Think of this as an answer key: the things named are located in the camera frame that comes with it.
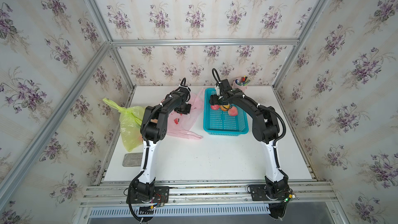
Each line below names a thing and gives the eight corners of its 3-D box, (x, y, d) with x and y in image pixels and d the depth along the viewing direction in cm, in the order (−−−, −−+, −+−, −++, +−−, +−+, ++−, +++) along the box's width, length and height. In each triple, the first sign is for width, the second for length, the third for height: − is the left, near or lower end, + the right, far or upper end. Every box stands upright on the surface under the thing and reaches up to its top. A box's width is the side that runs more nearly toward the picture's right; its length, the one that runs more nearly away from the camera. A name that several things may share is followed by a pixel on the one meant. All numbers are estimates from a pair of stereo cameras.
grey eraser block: (123, 166, 83) (121, 164, 81) (127, 154, 87) (125, 152, 85) (140, 166, 83) (139, 164, 81) (143, 154, 87) (142, 152, 85)
